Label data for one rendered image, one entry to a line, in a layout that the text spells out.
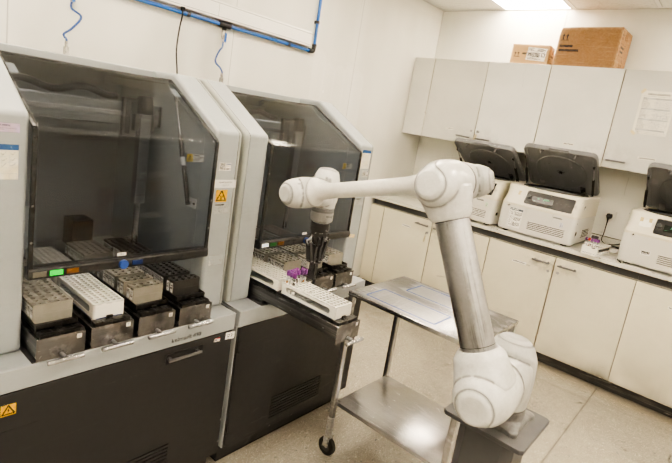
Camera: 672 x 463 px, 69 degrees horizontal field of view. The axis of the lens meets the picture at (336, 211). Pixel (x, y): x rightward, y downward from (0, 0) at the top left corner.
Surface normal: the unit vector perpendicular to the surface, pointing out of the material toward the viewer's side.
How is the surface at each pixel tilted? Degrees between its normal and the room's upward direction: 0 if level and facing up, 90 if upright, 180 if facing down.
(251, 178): 90
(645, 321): 90
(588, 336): 90
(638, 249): 90
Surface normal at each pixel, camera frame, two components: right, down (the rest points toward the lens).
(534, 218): -0.64, 0.04
